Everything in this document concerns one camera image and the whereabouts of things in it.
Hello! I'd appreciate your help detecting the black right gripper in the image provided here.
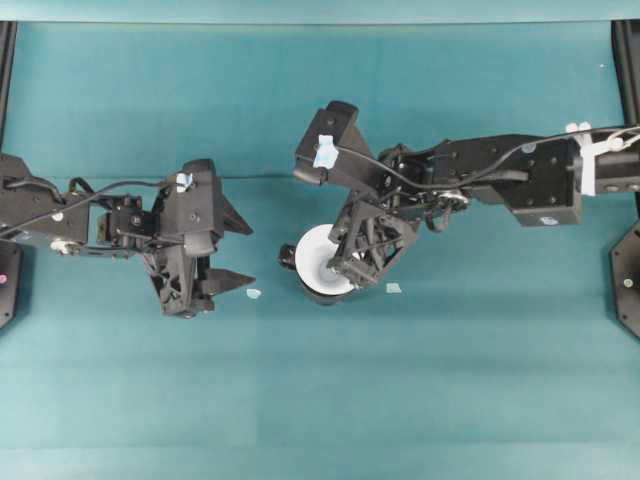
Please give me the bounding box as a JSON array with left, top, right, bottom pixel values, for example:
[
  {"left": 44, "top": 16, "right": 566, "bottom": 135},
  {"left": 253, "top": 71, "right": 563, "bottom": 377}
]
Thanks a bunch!
[{"left": 327, "top": 200, "right": 414, "bottom": 289}]

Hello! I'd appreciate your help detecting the black right frame rail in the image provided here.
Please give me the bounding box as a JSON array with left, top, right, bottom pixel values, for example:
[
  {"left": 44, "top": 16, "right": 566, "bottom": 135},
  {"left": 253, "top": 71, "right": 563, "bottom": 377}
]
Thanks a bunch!
[{"left": 611, "top": 19, "right": 639, "bottom": 125}]

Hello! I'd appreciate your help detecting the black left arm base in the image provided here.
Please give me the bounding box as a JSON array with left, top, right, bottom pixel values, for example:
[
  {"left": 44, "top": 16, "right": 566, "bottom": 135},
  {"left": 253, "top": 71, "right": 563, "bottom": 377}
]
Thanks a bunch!
[{"left": 0, "top": 241, "right": 23, "bottom": 327}]

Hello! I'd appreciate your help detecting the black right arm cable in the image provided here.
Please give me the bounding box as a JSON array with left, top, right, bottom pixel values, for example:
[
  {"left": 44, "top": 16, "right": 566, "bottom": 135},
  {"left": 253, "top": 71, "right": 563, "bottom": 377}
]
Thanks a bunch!
[{"left": 332, "top": 127, "right": 640, "bottom": 191}]

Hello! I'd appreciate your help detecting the teal table cloth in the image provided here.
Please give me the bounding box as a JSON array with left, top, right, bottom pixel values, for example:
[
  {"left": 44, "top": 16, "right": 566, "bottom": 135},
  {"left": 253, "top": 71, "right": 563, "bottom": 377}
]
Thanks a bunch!
[{"left": 1, "top": 1, "right": 639, "bottom": 479}]

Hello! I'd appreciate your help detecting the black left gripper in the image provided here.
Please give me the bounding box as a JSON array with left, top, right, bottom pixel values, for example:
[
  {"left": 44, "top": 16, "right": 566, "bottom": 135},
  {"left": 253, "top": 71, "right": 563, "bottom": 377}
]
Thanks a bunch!
[{"left": 142, "top": 196, "right": 255, "bottom": 318}]

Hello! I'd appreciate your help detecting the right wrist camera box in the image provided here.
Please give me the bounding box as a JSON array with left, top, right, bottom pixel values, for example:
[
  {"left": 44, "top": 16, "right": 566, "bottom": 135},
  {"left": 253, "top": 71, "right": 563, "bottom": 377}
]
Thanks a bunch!
[{"left": 293, "top": 101, "right": 382, "bottom": 194}]

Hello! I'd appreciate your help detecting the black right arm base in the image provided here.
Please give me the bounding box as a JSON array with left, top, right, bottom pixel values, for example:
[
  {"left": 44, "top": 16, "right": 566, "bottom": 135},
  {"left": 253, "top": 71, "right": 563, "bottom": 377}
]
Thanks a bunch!
[{"left": 609, "top": 222, "right": 640, "bottom": 338}]

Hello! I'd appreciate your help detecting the black frame rail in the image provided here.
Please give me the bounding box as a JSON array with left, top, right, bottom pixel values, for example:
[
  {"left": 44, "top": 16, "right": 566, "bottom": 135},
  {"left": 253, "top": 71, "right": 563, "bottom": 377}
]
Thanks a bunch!
[
  {"left": 0, "top": 21, "right": 18, "bottom": 143},
  {"left": 611, "top": 19, "right": 639, "bottom": 125}
]

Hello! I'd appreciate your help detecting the black left frame rail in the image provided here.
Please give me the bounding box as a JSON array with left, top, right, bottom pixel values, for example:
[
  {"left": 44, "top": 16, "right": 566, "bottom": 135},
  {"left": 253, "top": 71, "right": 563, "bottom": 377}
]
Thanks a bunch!
[{"left": 0, "top": 21, "right": 18, "bottom": 143}]

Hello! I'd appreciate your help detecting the black cup holder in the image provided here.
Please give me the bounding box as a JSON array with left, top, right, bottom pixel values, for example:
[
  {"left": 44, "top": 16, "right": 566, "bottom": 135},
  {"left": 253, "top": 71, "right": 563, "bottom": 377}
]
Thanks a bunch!
[{"left": 278, "top": 244, "right": 352, "bottom": 306}]

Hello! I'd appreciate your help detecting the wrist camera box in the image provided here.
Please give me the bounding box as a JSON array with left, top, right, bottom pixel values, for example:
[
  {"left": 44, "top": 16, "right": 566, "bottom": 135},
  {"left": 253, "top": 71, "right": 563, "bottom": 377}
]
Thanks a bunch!
[
  {"left": 159, "top": 159, "right": 224, "bottom": 257},
  {"left": 293, "top": 101, "right": 382, "bottom": 194}
]

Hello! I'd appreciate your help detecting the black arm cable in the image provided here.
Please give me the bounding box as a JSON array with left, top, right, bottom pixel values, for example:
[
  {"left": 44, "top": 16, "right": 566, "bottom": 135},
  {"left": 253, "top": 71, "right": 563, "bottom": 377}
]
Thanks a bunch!
[
  {"left": 332, "top": 127, "right": 640, "bottom": 191},
  {"left": 0, "top": 177, "right": 301, "bottom": 241}
]

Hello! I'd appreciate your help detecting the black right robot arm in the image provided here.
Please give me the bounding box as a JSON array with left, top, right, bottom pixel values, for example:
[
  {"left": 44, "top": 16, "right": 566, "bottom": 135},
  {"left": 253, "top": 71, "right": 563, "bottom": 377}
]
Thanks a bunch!
[{"left": 327, "top": 124, "right": 639, "bottom": 289}]

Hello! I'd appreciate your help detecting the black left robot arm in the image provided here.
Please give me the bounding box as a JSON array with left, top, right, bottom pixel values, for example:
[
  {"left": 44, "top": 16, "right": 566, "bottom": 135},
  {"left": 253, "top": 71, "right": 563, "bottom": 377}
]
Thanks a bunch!
[{"left": 1, "top": 154, "right": 255, "bottom": 318}]

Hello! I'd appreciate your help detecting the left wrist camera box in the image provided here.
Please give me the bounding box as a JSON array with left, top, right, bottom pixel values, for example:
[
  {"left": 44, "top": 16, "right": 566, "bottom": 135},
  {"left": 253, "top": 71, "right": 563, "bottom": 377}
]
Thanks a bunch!
[{"left": 159, "top": 159, "right": 224, "bottom": 257}]

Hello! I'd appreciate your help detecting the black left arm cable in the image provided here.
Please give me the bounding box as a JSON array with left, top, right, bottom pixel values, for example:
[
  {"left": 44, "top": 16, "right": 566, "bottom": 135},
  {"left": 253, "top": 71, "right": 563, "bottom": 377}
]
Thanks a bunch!
[{"left": 0, "top": 177, "right": 301, "bottom": 241}]

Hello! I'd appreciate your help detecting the blue tape marker square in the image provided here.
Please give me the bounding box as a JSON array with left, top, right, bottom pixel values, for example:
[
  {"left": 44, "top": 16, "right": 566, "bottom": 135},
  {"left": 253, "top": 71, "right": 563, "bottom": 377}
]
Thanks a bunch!
[{"left": 386, "top": 282, "right": 402, "bottom": 294}]

